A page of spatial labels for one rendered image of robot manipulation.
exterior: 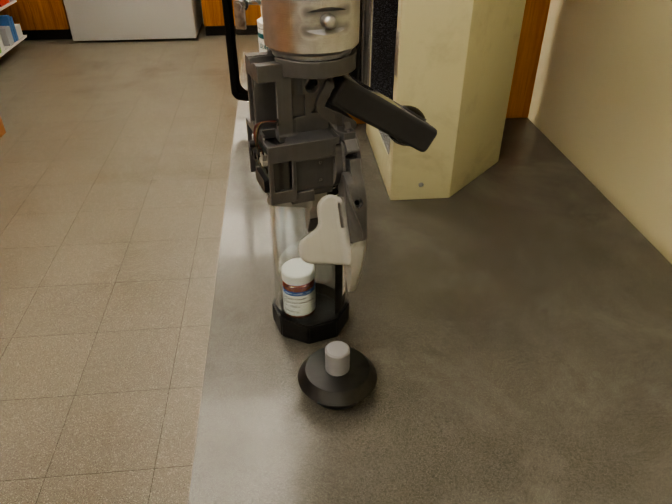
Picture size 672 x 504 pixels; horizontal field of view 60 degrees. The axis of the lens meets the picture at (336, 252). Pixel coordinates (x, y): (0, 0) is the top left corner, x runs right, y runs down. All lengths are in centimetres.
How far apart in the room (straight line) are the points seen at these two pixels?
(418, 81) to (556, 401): 54
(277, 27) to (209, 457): 43
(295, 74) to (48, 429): 174
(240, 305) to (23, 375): 153
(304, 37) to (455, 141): 63
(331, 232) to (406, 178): 56
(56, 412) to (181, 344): 45
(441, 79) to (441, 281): 33
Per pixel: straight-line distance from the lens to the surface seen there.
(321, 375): 67
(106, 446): 196
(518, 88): 147
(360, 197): 49
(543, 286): 90
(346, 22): 46
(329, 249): 51
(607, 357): 82
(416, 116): 54
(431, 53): 98
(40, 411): 213
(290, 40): 45
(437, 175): 106
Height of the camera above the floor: 146
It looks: 34 degrees down
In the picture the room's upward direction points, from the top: straight up
